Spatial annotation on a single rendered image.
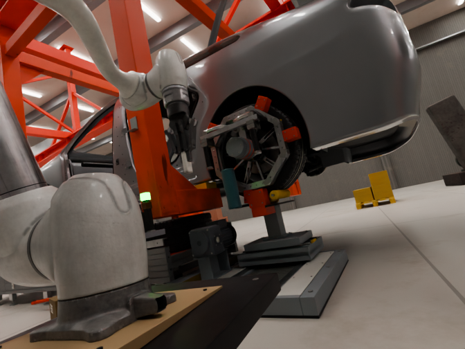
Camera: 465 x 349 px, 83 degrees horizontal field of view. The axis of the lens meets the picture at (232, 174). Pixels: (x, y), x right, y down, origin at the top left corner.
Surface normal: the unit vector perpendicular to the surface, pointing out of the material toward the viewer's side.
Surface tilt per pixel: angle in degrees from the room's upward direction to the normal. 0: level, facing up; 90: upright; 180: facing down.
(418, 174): 90
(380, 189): 90
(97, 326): 9
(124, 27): 90
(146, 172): 90
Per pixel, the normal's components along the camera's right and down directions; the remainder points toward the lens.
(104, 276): 0.44, -0.16
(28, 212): 0.43, -0.41
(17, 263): -0.38, 0.17
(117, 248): 0.63, -0.26
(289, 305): -0.51, -0.02
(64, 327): -0.48, -0.52
